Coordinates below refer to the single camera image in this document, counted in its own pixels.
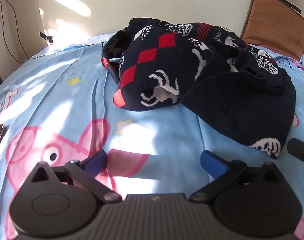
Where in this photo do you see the short black tape strip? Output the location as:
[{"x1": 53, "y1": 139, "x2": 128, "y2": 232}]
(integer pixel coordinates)
[{"x1": 39, "y1": 32, "x2": 53, "y2": 44}]

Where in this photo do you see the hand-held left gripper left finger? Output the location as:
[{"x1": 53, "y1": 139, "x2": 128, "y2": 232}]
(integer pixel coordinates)
[{"x1": 27, "y1": 150, "x2": 123, "y2": 203}]

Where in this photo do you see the navy reindeer knit sweater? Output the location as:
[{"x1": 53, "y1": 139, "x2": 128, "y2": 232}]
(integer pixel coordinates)
[{"x1": 101, "y1": 17, "x2": 296, "y2": 160}]

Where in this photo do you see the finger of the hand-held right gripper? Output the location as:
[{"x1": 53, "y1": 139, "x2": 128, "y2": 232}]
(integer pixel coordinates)
[{"x1": 287, "y1": 137, "x2": 304, "y2": 168}]

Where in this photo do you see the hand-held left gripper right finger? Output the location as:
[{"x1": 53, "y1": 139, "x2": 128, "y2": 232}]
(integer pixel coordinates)
[{"x1": 189, "y1": 150, "x2": 280, "y2": 202}]

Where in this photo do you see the brown seat cushion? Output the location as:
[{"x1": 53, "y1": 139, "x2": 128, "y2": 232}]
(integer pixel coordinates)
[{"x1": 239, "y1": 0, "x2": 304, "y2": 60}]

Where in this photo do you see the thin brown wall cable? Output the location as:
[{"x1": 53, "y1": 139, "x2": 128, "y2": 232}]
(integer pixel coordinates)
[{"x1": 0, "y1": 0, "x2": 26, "y2": 64}]

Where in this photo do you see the blue cartoon bed sheet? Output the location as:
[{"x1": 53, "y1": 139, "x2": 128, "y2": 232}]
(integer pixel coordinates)
[{"x1": 0, "y1": 34, "x2": 304, "y2": 240}]

